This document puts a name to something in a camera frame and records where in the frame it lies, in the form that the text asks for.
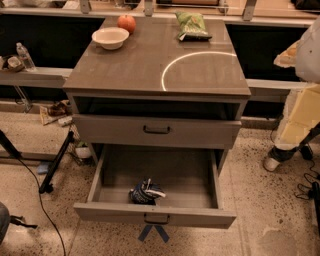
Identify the white bowl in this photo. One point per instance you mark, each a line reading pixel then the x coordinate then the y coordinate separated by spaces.
pixel 110 38

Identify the small white plant pot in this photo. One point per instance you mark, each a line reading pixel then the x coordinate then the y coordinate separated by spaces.
pixel 82 150

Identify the clear plastic water bottle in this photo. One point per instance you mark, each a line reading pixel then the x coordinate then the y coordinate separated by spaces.
pixel 25 57

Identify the blue chip bag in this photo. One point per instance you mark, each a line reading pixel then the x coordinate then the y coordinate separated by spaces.
pixel 146 192

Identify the black tripod leg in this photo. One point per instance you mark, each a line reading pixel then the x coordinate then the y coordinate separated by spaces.
pixel 46 186

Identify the brown bowl on ledge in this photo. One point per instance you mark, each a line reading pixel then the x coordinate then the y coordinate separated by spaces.
pixel 11 63

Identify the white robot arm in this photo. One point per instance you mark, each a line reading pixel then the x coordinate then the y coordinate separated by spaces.
pixel 304 55

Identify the crumpled snack wrapper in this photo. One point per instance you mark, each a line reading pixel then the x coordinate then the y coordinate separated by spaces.
pixel 53 113

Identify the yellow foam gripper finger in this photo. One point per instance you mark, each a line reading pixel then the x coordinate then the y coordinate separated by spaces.
pixel 301 114

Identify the open grey lower drawer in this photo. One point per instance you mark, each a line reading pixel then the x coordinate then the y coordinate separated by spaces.
pixel 189 178

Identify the white sneaker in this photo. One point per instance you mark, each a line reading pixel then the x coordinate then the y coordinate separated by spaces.
pixel 270 164

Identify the closed grey upper drawer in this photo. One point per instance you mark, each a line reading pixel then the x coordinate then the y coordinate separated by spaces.
pixel 148 131

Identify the grey drawer cabinet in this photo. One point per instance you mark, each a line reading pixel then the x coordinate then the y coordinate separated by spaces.
pixel 155 75

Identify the green chip bag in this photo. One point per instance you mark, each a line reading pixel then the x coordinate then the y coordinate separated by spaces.
pixel 192 26

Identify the red apple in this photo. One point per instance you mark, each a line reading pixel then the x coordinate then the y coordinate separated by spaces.
pixel 127 22

